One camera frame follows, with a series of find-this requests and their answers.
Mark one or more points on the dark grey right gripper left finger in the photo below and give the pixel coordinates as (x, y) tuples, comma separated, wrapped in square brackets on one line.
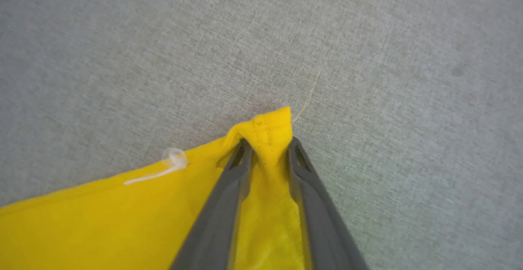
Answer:
[(212, 225)]

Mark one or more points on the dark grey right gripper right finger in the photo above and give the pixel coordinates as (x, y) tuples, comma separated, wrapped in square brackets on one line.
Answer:
[(322, 221)]

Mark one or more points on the yellow and white shirt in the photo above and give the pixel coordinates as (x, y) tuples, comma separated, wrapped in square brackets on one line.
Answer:
[(102, 225)]

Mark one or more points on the white plastic tag loop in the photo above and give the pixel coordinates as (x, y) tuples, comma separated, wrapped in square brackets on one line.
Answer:
[(177, 161)]

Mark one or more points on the grey fabric sofa cushion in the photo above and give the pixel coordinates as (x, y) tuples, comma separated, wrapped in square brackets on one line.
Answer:
[(204, 57)]

